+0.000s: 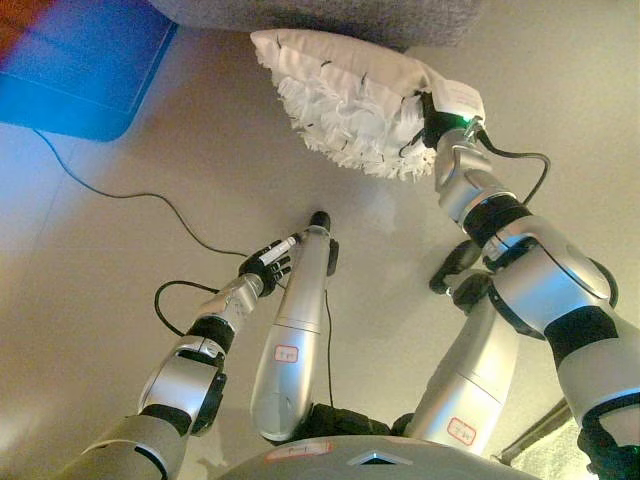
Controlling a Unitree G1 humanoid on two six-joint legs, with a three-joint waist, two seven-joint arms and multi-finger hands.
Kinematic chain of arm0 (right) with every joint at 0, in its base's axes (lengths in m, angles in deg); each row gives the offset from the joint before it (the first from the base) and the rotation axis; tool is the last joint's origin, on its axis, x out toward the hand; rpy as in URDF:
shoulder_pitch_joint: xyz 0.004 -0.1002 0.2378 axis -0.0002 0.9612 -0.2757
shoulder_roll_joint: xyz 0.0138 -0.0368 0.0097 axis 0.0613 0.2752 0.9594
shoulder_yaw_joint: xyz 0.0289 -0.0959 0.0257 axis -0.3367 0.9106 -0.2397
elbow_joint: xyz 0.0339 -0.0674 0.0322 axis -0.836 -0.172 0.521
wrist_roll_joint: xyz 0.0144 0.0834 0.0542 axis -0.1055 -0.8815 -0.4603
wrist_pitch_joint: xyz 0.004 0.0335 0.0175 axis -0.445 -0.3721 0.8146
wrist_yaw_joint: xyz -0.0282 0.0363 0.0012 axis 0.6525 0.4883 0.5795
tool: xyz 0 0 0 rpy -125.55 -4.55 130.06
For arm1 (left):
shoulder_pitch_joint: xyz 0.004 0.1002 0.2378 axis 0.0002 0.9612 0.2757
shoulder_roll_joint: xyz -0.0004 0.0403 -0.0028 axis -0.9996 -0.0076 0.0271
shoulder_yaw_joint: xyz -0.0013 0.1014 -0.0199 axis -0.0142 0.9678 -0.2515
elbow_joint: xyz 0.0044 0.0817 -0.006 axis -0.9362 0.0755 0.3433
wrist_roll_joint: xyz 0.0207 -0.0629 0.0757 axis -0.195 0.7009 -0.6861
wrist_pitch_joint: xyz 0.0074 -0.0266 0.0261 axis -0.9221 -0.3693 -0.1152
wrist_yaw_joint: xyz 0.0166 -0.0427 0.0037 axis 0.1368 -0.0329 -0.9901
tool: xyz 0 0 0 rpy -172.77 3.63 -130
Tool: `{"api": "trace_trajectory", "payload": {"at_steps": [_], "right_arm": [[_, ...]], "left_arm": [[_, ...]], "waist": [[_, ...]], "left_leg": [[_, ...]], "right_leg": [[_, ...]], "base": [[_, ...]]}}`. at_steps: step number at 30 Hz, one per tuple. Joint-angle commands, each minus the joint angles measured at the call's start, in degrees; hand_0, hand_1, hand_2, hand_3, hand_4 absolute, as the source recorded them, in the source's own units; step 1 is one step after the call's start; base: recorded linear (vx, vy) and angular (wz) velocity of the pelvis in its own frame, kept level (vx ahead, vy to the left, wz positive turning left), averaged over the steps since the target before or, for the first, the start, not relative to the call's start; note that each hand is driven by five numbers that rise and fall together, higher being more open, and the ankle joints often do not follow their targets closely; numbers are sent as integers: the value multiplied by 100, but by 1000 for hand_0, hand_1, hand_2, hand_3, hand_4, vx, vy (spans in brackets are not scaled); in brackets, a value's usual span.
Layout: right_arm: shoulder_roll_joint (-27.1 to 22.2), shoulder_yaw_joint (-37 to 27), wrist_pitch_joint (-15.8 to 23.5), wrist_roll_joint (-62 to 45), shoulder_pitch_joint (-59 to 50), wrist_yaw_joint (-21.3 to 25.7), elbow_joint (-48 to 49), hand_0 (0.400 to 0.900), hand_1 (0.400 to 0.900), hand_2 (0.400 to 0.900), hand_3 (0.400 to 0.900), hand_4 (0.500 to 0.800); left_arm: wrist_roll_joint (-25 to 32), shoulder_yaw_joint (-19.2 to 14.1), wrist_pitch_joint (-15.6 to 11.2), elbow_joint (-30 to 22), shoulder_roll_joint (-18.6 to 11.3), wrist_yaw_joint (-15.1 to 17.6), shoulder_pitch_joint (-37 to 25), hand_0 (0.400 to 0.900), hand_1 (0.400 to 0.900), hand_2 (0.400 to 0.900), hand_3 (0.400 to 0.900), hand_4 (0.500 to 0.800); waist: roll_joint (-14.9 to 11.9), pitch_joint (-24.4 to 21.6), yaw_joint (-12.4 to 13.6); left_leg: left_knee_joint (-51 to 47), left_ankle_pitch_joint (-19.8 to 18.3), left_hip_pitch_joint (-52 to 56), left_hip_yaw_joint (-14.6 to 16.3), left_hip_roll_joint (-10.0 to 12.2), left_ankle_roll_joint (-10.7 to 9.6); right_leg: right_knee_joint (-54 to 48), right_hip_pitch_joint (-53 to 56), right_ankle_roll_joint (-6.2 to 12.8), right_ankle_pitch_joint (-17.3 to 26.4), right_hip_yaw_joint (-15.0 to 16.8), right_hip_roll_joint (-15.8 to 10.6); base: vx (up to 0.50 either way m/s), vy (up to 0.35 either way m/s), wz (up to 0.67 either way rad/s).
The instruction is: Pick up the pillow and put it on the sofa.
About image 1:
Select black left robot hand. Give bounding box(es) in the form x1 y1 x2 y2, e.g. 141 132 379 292
238 232 304 301

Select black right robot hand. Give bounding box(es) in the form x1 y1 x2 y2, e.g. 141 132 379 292
399 92 484 151

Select white fringed pillow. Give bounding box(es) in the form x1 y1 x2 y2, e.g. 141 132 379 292
249 28 485 184

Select silver left robot leg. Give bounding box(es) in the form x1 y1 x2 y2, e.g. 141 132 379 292
248 210 342 444

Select silver robot leg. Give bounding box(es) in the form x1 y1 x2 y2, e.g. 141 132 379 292
402 239 521 456
248 210 342 444

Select grey fabric armchair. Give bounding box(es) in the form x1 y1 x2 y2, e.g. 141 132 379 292
149 0 484 51

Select grey robot torso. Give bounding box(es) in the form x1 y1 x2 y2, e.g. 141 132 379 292
214 403 546 480

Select silver right robot leg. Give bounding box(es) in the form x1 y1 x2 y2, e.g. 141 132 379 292
402 239 521 456

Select rug with grey border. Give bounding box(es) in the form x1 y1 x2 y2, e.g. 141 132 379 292
0 0 180 144

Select grey textured mat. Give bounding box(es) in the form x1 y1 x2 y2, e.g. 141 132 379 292
492 397 594 480

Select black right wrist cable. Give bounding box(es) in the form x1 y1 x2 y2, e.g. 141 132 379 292
469 119 552 206

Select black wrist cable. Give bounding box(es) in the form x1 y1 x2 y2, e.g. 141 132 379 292
469 119 552 206
153 280 221 337

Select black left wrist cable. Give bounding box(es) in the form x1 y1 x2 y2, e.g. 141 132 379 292
153 280 221 337

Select thin black floor cable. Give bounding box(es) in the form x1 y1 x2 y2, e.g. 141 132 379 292
33 128 336 409

